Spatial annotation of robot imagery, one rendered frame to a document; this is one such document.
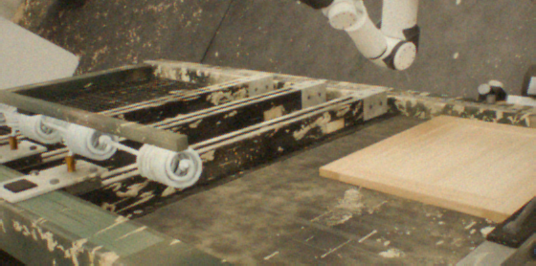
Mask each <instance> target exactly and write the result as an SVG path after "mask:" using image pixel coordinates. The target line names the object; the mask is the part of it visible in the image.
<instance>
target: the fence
mask: <svg viewBox="0 0 536 266"><path fill-rule="evenodd" d="M535 249H536V233H534V234H533V235H532V236H531V237H530V238H529V239H528V240H527V241H525V242H524V243H523V244H522V245H521V246H520V247H519V248H518V249H514V248H511V247H508V246H504V245H503V244H496V243H493V242H489V241H485V242H483V243H482V244H480V245H479V246H478V247H477V249H476V250H474V251H473V252H472V253H471V254H468V256H466V257H465V258H464V259H463V260H462V261H460V262H459V263H458V264H456V265H455V266H464V265H467V266H523V265H524V264H525V263H526V262H528V261H529V260H530V259H531V257H532V256H533V255H534V254H535Z"/></svg>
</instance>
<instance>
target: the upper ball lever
mask: <svg viewBox="0 0 536 266"><path fill-rule="evenodd" d="M534 207H536V195H535V196H534V197H533V198H532V200H531V201H530V202H529V204H528V205H527V206H526V207H525V208H524V209H523V212H522V213H521V214H520V215H519V216H518V217H517V218H516V219H515V221H511V222H509V223H508V224H507V225H506V226H504V227H503V228H502V230H503V231H504V232H505V233H510V234H517V233H518V232H519V231H520V230H521V229H522V227H521V225H522V223H523V221H524V220H525V218H526V217H527V216H529V214H530V213H531V212H532V209H533V208H534Z"/></svg>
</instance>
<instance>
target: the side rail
mask: <svg viewBox="0 0 536 266"><path fill-rule="evenodd" d="M150 77H152V74H151V65H150V64H143V63H140V64H134V65H130V66H125V67H121V68H111V69H106V70H102V71H97V72H93V73H89V74H83V75H79V76H73V77H69V78H56V79H52V80H46V81H42V82H37V83H33V84H28V85H23V86H19V87H10V88H5V89H2V90H5V91H9V92H12V93H15V94H19V95H22V96H26V97H33V98H37V99H40V100H41V99H45V98H49V97H58V96H62V95H66V94H71V93H75V92H79V91H83V90H87V89H91V88H96V87H104V86H108V85H112V84H116V83H121V82H125V81H130V80H133V79H137V78H150Z"/></svg>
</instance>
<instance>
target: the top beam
mask: <svg viewBox="0 0 536 266"><path fill-rule="evenodd" d="M24 176H27V175H25V174H22V173H20V172H19V171H16V170H14V169H10V168H8V167H6V166H2V165H0V183H2V182H6V181H9V180H10V179H14V178H20V177H24ZM0 249H2V250H4V251H5V252H7V253H9V254H10V255H11V256H13V257H15V258H16V259H19V260H20V261H22V262H23V263H25V264H26V265H28V266H238V265H235V264H234V263H230V262H228V261H226V260H224V259H222V258H220V257H217V256H216V255H212V254H207V253H206V252H204V251H201V250H199V249H198V248H195V247H193V246H191V245H189V244H186V243H183V242H181V241H179V240H177V239H175V238H172V237H170V236H169V235H166V234H162V233H159V232H157V231H154V230H152V229H151V228H149V227H147V226H145V225H141V224H138V223H136V222H134V221H132V220H130V219H128V218H125V217H124V216H121V215H117V214H116V213H114V212H112V211H108V210H107V209H104V208H102V207H98V206H96V205H94V204H91V203H89V202H88V201H85V200H83V199H81V198H79V197H76V196H73V195H71V194H69V193H67V192H65V191H62V190H61V189H59V188H57V189H54V190H51V191H48V192H46V193H44V194H41V195H38V196H33V197H30V198H28V199H25V200H22V201H19V202H16V203H13V204H12V203H11V202H9V201H7V200H5V199H3V198H2V197H1V196H0Z"/></svg>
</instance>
